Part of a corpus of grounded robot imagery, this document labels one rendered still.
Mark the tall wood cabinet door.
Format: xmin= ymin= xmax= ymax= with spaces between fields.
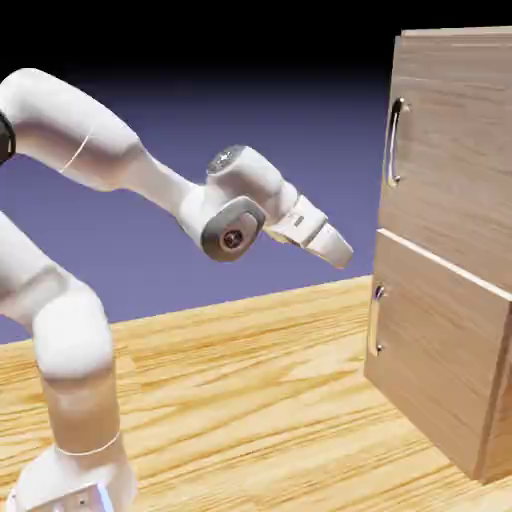
xmin=377 ymin=26 xmax=512 ymax=296

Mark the short wood cabinet door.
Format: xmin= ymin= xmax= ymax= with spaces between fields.
xmin=362 ymin=228 xmax=512 ymax=483

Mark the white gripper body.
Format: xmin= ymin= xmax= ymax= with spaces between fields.
xmin=300 ymin=222 xmax=355 ymax=270

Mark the long curved metal handle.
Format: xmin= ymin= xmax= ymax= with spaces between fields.
xmin=384 ymin=96 xmax=411 ymax=189

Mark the short curved metal handle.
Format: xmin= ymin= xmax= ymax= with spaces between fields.
xmin=367 ymin=282 xmax=388 ymax=358

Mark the light wood cabinet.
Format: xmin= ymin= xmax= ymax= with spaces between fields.
xmin=362 ymin=25 xmax=512 ymax=486

